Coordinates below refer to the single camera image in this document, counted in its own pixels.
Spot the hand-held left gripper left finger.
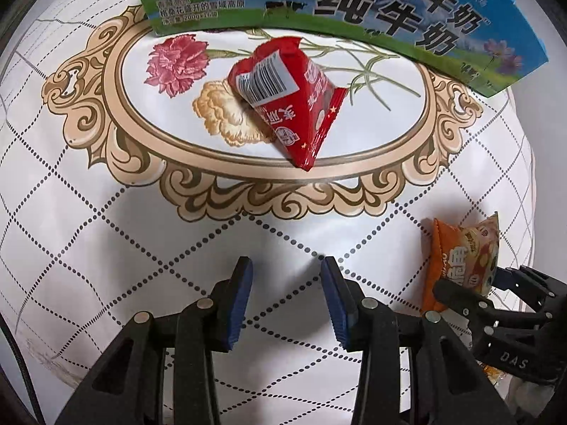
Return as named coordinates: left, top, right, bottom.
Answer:
left=55, top=256, right=254, bottom=425

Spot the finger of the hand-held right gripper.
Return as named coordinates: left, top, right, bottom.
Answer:
left=432, top=277, right=552, bottom=334
left=493, top=265, right=567, bottom=316

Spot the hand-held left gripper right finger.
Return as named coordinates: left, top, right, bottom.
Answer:
left=321, top=256, right=510, bottom=425

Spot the orange snack packet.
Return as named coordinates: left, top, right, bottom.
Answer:
left=421, top=212, right=500, bottom=315

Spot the red triangular snack packet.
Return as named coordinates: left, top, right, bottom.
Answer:
left=228, top=36, right=347, bottom=172

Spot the blue green milk carton box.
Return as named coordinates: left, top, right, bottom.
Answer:
left=128, top=0, right=550, bottom=98

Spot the printed white tablecloth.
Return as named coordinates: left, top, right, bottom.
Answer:
left=0, top=0, right=539, bottom=425

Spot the black cable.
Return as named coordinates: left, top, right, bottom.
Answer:
left=0, top=319, right=43, bottom=425

